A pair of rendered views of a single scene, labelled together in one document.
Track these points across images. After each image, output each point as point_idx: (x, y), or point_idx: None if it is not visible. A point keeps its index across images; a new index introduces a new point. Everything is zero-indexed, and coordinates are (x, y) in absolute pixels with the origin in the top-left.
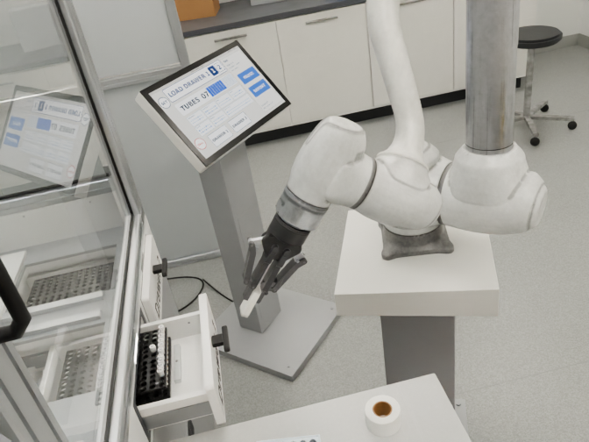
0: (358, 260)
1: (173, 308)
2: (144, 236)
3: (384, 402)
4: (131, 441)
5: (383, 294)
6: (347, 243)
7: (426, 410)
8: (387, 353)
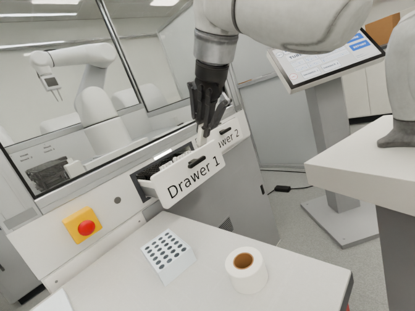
0: (352, 145)
1: (252, 165)
2: (231, 117)
3: (251, 257)
4: (108, 187)
5: (346, 171)
6: (356, 134)
7: (297, 299)
8: (385, 250)
